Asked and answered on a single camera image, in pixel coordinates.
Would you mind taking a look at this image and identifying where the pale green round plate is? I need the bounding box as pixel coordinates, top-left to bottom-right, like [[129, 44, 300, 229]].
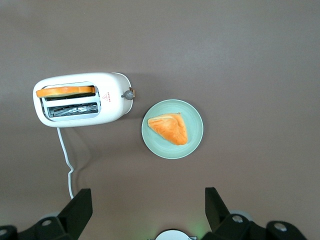
[[141, 99, 205, 160]]

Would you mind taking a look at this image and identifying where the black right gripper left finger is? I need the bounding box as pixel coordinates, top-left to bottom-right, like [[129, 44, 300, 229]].
[[0, 188, 94, 240]]

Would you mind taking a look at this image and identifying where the triangular golden pastry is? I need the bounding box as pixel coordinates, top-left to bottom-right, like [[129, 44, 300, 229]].
[[147, 112, 189, 146]]

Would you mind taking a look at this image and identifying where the white toaster power cable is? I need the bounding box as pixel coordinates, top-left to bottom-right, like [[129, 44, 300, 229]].
[[56, 127, 75, 200]]

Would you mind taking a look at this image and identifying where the white two-slot toaster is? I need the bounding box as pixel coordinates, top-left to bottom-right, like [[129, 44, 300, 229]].
[[32, 72, 134, 129]]

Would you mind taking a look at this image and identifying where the brown table mat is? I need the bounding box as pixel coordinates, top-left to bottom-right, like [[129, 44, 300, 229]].
[[0, 0, 320, 240]]

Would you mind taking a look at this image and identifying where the grey toaster lever knob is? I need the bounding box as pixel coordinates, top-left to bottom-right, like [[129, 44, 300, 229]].
[[121, 87, 136, 101]]

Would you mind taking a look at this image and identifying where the orange toast slice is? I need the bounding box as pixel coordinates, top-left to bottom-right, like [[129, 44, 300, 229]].
[[35, 85, 96, 99]]

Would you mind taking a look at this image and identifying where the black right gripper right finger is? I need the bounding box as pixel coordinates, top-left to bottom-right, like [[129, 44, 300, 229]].
[[203, 186, 308, 240]]

